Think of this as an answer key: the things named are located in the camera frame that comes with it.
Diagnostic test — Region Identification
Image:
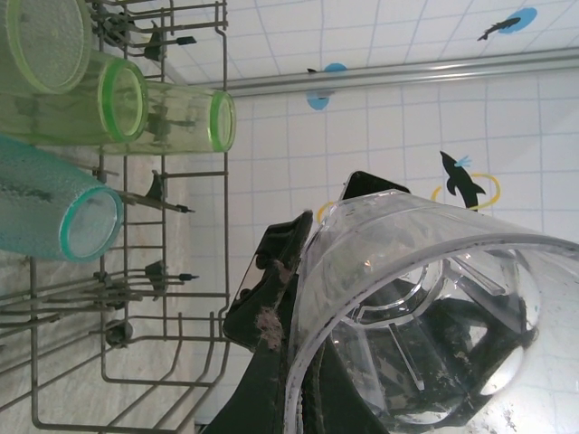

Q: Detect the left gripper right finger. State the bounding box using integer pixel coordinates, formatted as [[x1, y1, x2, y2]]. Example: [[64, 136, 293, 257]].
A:
[[341, 170, 412, 203]]

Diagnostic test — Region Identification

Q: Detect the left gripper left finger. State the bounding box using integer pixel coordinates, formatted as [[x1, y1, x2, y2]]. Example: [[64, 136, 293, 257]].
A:
[[198, 210, 327, 434]]

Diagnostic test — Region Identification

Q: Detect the clear plastic cup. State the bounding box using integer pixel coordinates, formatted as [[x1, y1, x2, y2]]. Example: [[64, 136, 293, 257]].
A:
[[284, 189, 579, 434]]

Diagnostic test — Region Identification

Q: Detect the green translucent plastic cup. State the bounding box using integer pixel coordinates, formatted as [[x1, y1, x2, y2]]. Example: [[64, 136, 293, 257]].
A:
[[101, 80, 237, 156], [0, 50, 149, 146]]

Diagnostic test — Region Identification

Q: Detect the teal textured plastic cup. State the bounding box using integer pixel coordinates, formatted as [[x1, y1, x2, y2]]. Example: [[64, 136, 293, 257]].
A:
[[0, 134, 125, 263]]

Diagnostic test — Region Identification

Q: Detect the pale green textured tumbler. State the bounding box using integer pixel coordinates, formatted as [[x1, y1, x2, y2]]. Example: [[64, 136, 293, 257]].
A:
[[0, 0, 95, 96]]

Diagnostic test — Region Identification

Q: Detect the blue patch corner sticker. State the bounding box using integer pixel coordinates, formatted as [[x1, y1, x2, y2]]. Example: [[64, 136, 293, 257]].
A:
[[306, 61, 349, 112]]

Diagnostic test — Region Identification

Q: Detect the blue oval shark sticker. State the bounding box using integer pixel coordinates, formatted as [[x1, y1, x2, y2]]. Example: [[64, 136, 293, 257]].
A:
[[477, 7, 538, 42]]

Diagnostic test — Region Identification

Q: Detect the dolphin yellow ring sticker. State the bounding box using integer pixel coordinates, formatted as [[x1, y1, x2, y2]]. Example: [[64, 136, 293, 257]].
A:
[[429, 150, 502, 212]]

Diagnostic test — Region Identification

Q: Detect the grey wire dish rack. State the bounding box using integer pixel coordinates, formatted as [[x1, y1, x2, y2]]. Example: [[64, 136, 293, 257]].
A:
[[0, 0, 233, 434]]

